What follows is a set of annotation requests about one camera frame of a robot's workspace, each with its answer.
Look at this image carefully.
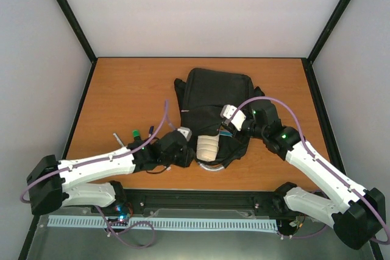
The beige fabric pencil case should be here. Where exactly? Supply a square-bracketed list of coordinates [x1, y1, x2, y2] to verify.
[196, 135, 219, 163]

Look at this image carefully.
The black student backpack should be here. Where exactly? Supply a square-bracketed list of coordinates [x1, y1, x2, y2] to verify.
[174, 68, 264, 172]

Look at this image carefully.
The dog picture book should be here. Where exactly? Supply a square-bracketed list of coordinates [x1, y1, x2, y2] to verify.
[219, 130, 235, 138]

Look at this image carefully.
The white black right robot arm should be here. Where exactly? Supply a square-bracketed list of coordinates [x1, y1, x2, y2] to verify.
[221, 96, 389, 250]

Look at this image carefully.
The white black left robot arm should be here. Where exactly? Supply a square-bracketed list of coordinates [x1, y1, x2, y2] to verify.
[26, 127, 194, 216]

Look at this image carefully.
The blue cap white marker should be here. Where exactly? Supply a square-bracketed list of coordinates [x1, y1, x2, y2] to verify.
[148, 125, 154, 138]

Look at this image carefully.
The green cap black highlighter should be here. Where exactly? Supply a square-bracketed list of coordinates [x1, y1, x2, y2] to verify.
[132, 129, 142, 144]

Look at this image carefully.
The silver grey pen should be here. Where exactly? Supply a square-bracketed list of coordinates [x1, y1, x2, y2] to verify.
[113, 133, 125, 147]

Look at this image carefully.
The small green lit circuit board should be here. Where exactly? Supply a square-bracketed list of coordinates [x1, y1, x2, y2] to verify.
[118, 206, 133, 222]

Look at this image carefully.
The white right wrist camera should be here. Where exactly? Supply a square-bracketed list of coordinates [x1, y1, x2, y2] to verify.
[220, 105, 246, 131]

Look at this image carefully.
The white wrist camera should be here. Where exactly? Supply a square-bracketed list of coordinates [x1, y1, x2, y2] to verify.
[220, 105, 246, 131]
[176, 127, 192, 141]

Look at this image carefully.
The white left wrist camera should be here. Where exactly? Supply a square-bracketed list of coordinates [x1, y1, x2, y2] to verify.
[176, 127, 192, 141]

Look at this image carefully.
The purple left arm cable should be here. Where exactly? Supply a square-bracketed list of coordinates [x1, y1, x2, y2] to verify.
[19, 99, 176, 205]

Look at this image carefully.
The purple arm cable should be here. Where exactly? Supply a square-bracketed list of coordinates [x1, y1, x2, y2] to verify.
[234, 96, 390, 245]
[19, 99, 176, 205]

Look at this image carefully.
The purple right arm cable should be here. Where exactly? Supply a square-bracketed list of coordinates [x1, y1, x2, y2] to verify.
[234, 96, 390, 245]

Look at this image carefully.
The light blue cable duct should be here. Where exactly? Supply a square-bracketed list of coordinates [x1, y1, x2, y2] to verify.
[47, 215, 278, 233]

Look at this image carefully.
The black right frame post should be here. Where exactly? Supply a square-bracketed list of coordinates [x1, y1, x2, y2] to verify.
[307, 0, 351, 66]

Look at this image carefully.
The black frame post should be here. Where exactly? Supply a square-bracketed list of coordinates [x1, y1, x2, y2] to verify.
[38, 0, 98, 63]
[307, 0, 351, 66]

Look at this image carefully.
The black left frame post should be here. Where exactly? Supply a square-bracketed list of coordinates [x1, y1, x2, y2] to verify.
[38, 0, 98, 63]

